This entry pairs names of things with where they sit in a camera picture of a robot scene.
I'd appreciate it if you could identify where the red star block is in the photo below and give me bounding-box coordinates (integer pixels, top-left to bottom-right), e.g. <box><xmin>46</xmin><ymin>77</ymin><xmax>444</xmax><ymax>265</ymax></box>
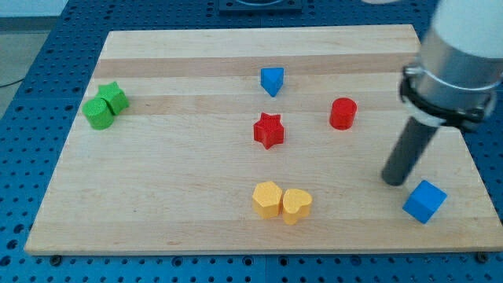
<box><xmin>253</xmin><ymin>112</ymin><xmax>285</xmax><ymax>149</ymax></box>

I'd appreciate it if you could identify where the green star block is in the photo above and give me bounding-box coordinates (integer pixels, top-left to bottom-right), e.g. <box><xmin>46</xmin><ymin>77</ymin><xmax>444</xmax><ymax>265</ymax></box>
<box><xmin>97</xmin><ymin>82</ymin><xmax>129</xmax><ymax>116</ymax></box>

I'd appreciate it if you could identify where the wooden board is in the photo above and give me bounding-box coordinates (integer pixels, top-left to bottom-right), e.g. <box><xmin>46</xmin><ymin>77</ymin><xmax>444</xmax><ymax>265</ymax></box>
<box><xmin>24</xmin><ymin>25</ymin><xmax>502</xmax><ymax>255</ymax></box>

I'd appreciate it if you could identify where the yellow heart block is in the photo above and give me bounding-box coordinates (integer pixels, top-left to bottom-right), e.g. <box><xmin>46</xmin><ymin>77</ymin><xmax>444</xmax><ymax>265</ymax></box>
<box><xmin>282</xmin><ymin>189</ymin><xmax>313</xmax><ymax>225</ymax></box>

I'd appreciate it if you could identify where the yellow hexagon block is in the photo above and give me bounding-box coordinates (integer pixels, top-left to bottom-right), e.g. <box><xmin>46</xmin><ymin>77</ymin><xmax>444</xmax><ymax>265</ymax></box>
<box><xmin>252</xmin><ymin>181</ymin><xmax>283</xmax><ymax>219</ymax></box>

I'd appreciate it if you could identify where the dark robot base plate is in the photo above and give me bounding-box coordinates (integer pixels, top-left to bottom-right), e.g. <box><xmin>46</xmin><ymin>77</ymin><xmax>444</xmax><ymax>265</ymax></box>
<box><xmin>218</xmin><ymin>0</ymin><xmax>303</xmax><ymax>13</ymax></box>

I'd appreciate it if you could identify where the blue triangle block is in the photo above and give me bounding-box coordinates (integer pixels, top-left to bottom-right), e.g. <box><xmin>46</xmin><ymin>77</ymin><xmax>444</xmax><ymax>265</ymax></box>
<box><xmin>260</xmin><ymin>68</ymin><xmax>285</xmax><ymax>97</ymax></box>

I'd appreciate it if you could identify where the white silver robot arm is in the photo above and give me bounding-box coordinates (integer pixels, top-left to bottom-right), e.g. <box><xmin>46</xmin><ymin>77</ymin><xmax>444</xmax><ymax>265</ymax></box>
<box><xmin>381</xmin><ymin>0</ymin><xmax>502</xmax><ymax>186</ymax></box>

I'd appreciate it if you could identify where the red cylinder block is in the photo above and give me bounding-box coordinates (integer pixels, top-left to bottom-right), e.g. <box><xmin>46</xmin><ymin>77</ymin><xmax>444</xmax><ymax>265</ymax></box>
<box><xmin>329</xmin><ymin>97</ymin><xmax>358</xmax><ymax>130</ymax></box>

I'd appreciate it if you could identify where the green cylinder block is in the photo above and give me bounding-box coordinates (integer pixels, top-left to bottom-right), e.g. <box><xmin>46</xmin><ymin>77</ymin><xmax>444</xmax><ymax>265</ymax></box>
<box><xmin>82</xmin><ymin>98</ymin><xmax>114</xmax><ymax>130</ymax></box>

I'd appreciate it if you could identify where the blue cube block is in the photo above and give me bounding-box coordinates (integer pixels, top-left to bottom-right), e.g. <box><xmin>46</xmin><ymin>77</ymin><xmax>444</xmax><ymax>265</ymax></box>
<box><xmin>402</xmin><ymin>180</ymin><xmax>447</xmax><ymax>224</ymax></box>

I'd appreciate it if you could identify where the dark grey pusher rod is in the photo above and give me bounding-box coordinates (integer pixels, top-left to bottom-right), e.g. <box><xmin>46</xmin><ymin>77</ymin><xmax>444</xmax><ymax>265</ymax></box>
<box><xmin>381</xmin><ymin>117</ymin><xmax>438</xmax><ymax>186</ymax></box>

